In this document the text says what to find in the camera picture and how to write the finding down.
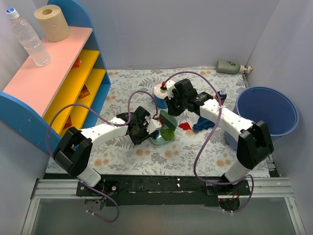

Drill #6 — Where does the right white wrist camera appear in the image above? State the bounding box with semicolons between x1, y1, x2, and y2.
160;80;175;99

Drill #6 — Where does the purple cable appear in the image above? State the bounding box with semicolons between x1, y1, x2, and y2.
162;70;255;213
45;90;159;223

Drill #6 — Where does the clear plastic water bottle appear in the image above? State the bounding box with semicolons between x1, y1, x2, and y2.
5;8;51;67

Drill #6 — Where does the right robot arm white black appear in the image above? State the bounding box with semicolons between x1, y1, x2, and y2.
162;79;274;195

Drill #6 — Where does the blue plastic bucket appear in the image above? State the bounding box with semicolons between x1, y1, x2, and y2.
233;86;299;141

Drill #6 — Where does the brown toilet paper roll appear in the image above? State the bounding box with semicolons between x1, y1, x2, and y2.
34;4;70;42

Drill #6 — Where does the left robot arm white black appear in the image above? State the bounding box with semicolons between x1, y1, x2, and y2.
52;106;151;196

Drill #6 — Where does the orange item lower shelf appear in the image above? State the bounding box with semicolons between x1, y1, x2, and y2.
63;116;72;129

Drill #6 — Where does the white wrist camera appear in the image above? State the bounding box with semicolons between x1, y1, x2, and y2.
146;119;162;135
160;80;175;99

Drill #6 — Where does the orange item shelf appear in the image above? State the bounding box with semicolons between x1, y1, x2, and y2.
71;56;82;69
78;85;90;99
63;116;72;129

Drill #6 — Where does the green paper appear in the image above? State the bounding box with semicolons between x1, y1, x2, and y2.
160;128;175;141

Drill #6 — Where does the white toilet roll blue wrap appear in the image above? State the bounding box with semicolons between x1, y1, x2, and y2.
153;83;167;109

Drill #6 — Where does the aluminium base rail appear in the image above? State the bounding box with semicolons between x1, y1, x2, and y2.
22;174;306;235

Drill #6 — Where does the green hand brush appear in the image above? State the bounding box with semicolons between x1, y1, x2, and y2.
158;110;178;129

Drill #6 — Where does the blue pink yellow shelf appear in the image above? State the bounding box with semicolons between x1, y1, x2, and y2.
0;0;111;152

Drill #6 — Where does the orange item middle shelf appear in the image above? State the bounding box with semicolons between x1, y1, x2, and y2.
78;85;90;99

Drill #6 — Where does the orange item upper shelf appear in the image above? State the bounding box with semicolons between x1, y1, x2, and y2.
71;56;82;69

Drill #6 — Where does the grey lotion bottle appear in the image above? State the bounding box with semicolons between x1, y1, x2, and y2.
216;60;253;74

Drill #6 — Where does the small dark blue scrap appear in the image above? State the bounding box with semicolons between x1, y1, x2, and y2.
151;130;159;139

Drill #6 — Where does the green dustpan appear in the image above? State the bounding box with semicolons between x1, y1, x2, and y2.
150;127;170;146

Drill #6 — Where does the orange spray bottle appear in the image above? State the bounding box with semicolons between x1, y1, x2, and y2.
218;90;227;101

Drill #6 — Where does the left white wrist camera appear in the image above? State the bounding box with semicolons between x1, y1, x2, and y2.
146;119;162;135

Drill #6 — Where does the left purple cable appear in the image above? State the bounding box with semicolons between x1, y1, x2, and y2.
45;90;159;223

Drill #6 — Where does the dark blue paper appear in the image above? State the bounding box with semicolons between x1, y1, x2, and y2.
192;117;215;132

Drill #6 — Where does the red paper scrap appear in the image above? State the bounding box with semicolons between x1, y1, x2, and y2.
179;122;192;130

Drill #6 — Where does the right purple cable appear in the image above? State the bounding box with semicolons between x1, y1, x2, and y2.
162;70;255;213

